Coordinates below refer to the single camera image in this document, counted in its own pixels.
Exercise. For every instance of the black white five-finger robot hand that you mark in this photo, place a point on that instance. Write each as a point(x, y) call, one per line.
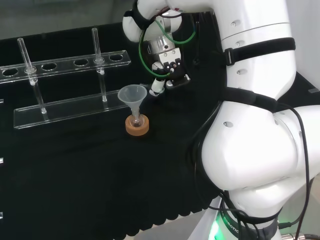
point(175, 72)

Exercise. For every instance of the translucent plastic funnel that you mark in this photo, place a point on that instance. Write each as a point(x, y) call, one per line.
point(131, 93)

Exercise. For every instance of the clear acrylic funnel stand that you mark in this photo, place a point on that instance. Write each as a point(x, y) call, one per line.
point(62, 110)

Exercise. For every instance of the small round-bottom glass flask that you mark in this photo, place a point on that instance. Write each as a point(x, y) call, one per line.
point(137, 122)

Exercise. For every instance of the grey tape piece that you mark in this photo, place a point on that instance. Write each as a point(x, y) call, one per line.
point(315, 90)

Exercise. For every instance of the black bench cloth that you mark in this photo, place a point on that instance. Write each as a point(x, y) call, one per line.
point(75, 175)

